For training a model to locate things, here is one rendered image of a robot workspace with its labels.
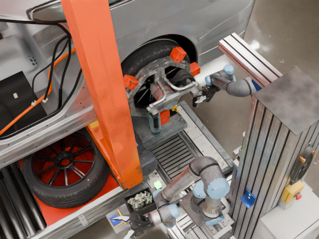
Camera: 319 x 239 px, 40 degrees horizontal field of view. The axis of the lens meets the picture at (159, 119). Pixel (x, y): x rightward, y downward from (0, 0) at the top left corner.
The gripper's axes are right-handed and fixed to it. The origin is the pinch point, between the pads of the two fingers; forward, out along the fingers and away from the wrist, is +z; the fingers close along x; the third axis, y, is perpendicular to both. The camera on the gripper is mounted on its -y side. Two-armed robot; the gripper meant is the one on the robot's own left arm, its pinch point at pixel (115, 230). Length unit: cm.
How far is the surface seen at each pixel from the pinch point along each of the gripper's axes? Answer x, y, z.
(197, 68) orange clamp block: 117, 19, -96
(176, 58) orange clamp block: 110, -3, -77
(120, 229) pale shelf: 41, 74, -1
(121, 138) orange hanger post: 54, -6, -20
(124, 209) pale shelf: 54, 72, -8
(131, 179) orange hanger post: 62, 50, -20
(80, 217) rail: 65, 80, 25
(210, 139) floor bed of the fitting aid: 109, 102, -102
